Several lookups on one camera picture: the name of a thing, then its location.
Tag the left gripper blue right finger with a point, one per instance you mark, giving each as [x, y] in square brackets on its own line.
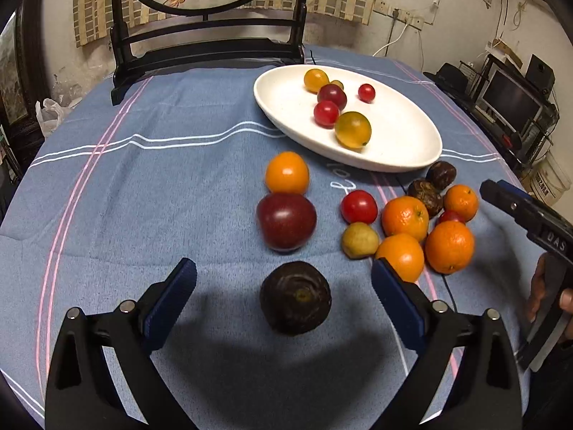
[486, 391]

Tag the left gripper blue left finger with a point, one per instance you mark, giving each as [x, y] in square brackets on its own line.
[80, 391]

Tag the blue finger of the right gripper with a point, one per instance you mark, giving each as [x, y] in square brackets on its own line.
[514, 190]
[501, 194]

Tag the small orange hidden fruit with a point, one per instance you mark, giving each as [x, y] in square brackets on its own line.
[462, 200]

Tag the red cherry tomato front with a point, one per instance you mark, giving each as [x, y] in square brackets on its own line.
[450, 215]

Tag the dark passion fruit back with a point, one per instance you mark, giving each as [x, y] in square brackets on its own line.
[441, 174]

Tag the dark passion fruit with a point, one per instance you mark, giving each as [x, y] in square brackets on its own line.
[295, 298]
[441, 174]
[427, 193]

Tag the large orange mandarin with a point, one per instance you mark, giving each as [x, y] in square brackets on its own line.
[405, 215]

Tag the medium orange fruit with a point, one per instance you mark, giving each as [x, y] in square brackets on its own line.
[405, 254]

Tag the yellow-green tomato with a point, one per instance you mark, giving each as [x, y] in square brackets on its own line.
[353, 130]

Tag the small red cherry tomato back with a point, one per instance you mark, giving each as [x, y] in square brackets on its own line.
[366, 93]

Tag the small dark red plum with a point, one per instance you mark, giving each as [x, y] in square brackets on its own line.
[334, 94]

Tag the orange tomato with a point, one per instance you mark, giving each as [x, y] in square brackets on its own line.
[315, 79]

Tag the large dark red plum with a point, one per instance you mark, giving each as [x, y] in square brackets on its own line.
[287, 221]

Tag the small orange fruit back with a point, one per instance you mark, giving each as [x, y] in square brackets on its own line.
[287, 173]

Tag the person's right hand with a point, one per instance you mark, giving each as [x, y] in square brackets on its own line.
[538, 292]

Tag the white bucket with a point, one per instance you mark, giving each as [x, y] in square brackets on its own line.
[548, 181]

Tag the dark side desk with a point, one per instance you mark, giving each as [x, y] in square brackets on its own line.
[519, 150]

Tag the computer monitor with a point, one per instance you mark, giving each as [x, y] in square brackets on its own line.
[505, 100]

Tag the black speaker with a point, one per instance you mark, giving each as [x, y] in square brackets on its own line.
[540, 75]

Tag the white oval plate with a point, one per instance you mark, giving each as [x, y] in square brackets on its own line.
[379, 130]

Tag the black hat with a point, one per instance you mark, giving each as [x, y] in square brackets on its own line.
[449, 78]

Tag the blue striped tablecloth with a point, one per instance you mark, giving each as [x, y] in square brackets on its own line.
[118, 195]

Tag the white plastic bag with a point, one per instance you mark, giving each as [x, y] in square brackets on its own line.
[50, 114]

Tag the dark framed painting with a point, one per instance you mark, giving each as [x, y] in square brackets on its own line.
[18, 94]

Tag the round embroidered screen stand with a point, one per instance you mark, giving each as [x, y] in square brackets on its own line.
[130, 69]

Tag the wall power outlets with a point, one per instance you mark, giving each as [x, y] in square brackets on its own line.
[407, 17]

